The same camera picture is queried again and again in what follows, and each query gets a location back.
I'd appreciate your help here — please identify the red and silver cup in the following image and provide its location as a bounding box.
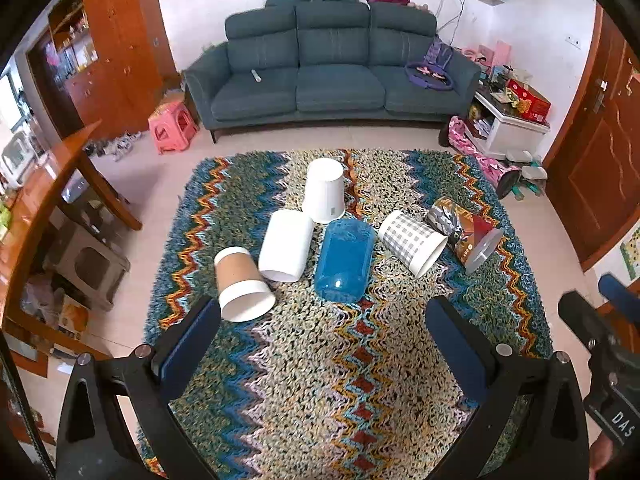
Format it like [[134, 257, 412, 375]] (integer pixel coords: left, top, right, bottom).
[[426, 196, 503, 274]]

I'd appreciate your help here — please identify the brown sleeve paper cup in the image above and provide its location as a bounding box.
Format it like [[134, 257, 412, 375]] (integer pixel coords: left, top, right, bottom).
[[214, 246, 276, 323]]

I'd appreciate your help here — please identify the white grid pattern cup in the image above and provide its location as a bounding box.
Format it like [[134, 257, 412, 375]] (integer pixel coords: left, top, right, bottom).
[[378, 210, 448, 278]]

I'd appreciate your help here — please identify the blue translucent plastic cup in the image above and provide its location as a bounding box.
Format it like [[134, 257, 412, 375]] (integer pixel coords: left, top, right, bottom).
[[314, 218, 376, 304]]

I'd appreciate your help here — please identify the white cylindrical cup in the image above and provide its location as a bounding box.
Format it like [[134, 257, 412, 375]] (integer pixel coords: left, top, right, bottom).
[[258, 209, 314, 283]]

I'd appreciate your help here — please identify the white upside-down cup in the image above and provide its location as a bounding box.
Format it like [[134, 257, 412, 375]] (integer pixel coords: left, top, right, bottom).
[[302, 157, 345, 224]]

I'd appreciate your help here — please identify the wooden door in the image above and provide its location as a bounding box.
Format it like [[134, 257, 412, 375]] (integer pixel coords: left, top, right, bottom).
[[544, 6, 639, 270]]

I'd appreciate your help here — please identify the pink patterned bag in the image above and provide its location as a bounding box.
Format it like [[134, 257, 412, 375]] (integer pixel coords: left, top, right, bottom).
[[440, 116, 521, 198]]

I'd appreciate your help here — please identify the grey plastic stool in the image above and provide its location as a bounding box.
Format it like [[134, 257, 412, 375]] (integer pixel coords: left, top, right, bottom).
[[44, 220, 130, 311]]

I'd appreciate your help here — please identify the wooden table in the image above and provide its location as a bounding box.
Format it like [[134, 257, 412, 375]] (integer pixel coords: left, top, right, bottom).
[[1, 122, 142, 318]]

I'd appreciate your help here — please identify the white side table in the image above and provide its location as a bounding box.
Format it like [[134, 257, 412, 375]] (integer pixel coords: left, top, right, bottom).
[[464, 88, 550, 159]]

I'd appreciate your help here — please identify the red cardboard box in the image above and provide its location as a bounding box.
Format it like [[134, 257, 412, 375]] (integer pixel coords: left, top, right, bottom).
[[504, 78, 551, 124]]

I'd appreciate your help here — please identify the colourful zigzag shag rug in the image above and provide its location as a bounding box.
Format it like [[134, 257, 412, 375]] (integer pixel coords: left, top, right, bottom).
[[171, 148, 552, 479]]

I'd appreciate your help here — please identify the purple bag on sofa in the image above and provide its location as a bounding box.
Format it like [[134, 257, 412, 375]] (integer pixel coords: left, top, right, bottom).
[[405, 37, 454, 91]]

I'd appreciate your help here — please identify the pink plastic stool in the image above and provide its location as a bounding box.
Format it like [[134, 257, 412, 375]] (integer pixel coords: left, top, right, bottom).
[[149, 100, 198, 155]]

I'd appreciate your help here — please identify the wooden cabinet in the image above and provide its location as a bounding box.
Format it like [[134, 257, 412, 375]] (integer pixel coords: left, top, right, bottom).
[[26, 0, 179, 139]]

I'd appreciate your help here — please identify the teal three-seat sofa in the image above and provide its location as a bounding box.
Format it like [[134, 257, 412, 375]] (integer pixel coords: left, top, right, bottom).
[[183, 1, 480, 132]]

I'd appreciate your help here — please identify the remote control on sofa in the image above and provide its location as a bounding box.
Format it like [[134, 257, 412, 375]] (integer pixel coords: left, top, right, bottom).
[[250, 70, 262, 84]]

